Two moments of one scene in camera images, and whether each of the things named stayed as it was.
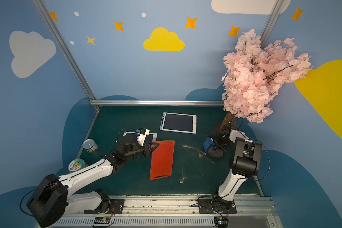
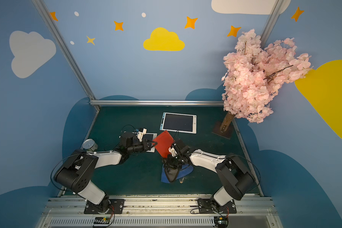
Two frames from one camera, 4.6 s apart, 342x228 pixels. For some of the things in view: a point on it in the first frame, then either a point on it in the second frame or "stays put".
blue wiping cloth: x=210 y=147 → x=186 y=169
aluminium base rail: x=182 y=211 stays put
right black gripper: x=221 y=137 → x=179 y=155
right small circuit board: x=222 y=222 stays put
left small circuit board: x=102 y=220 stays put
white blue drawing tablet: x=178 y=122 stays put
